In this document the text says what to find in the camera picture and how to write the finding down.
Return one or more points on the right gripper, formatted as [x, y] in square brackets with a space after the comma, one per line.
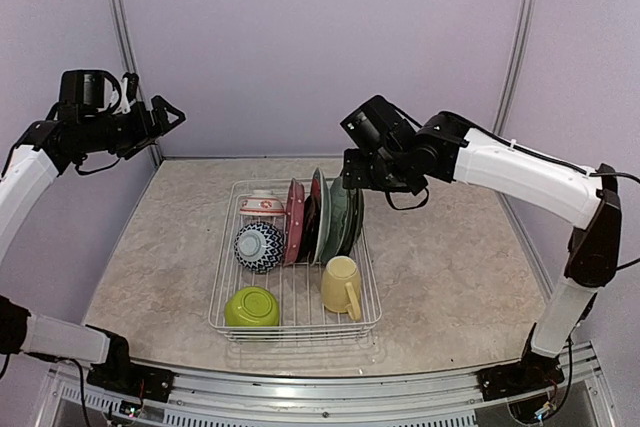
[354, 174]

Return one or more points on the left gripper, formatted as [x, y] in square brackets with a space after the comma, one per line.
[144, 130]

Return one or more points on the black rimmed dark plate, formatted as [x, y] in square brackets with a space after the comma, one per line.
[354, 222]

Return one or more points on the teal wave pattern plate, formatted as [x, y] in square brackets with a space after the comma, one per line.
[339, 197]

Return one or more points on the red floral plate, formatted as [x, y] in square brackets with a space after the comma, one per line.
[312, 217]

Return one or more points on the pink dotted plate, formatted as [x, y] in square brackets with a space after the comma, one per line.
[294, 221]

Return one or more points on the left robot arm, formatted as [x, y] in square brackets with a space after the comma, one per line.
[42, 154]

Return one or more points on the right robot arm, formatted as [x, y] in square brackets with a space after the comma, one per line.
[461, 151]

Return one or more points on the yellow mug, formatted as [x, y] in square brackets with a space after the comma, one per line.
[341, 287]

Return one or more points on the red white patterned bowl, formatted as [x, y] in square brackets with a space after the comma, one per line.
[261, 203]

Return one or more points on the blue white zigzag bowl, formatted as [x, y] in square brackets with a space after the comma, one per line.
[259, 247]

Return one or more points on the green bowl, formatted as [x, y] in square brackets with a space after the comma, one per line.
[252, 306]

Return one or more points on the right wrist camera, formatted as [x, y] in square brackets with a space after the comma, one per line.
[377, 124]

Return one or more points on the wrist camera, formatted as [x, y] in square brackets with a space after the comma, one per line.
[98, 91]
[377, 124]

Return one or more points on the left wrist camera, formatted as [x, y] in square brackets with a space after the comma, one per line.
[98, 91]

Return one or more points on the white wire dish rack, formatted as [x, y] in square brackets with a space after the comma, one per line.
[296, 288]

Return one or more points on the left aluminium corner post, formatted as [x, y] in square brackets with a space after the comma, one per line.
[123, 36]

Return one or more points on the aluminium corner post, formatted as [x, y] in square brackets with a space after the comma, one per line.
[514, 66]
[123, 36]

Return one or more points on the aluminium front rail frame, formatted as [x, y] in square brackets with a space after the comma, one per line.
[198, 397]

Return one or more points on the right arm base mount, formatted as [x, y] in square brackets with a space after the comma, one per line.
[513, 379]

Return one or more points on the right aluminium corner post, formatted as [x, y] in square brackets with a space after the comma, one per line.
[514, 66]

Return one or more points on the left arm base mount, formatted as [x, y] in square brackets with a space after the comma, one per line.
[135, 380]

